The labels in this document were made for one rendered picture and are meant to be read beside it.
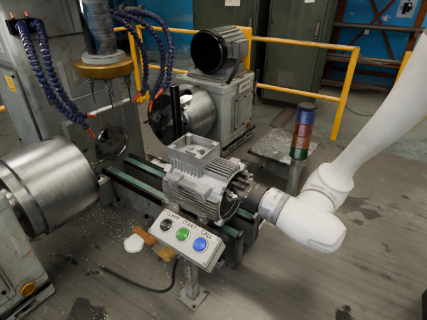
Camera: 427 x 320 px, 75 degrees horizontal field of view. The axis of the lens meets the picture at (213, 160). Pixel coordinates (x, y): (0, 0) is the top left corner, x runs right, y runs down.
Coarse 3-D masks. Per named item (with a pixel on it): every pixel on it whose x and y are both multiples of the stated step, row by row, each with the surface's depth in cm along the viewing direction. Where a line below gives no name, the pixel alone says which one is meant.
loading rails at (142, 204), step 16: (128, 160) 117; (144, 160) 115; (112, 176) 107; (128, 176) 107; (144, 176) 113; (160, 176) 107; (128, 192) 106; (144, 192) 98; (160, 192) 99; (144, 208) 104; (160, 208) 97; (240, 208) 92; (208, 224) 84; (224, 224) 86; (240, 224) 92; (256, 224) 90; (224, 240) 82; (240, 240) 82; (224, 256) 86; (240, 256) 87
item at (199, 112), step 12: (192, 84) 122; (168, 96) 111; (180, 96) 113; (192, 96) 115; (204, 96) 119; (156, 108) 117; (168, 108) 113; (180, 108) 110; (192, 108) 112; (204, 108) 117; (156, 120) 117; (168, 120) 116; (192, 120) 112; (204, 120) 118; (156, 132) 124; (168, 132) 120; (192, 132) 113; (204, 132) 123; (168, 144) 124
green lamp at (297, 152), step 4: (292, 148) 96; (296, 148) 94; (308, 148) 95; (292, 152) 96; (296, 152) 95; (300, 152) 95; (304, 152) 95; (292, 156) 97; (296, 156) 96; (300, 156) 95; (304, 156) 96
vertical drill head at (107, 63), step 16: (80, 0) 77; (96, 0) 77; (80, 16) 80; (96, 16) 79; (96, 32) 81; (112, 32) 85; (96, 48) 83; (112, 48) 86; (80, 64) 85; (96, 64) 84; (112, 64) 85; (128, 64) 87; (128, 80) 93; (112, 96) 102
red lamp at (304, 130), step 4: (296, 124) 91; (300, 124) 90; (304, 124) 89; (308, 124) 89; (312, 124) 90; (296, 128) 92; (300, 128) 90; (304, 128) 90; (308, 128) 90; (312, 128) 91; (296, 132) 92; (300, 132) 91; (304, 132) 90; (308, 132) 90; (300, 136) 92; (304, 136) 91; (308, 136) 91
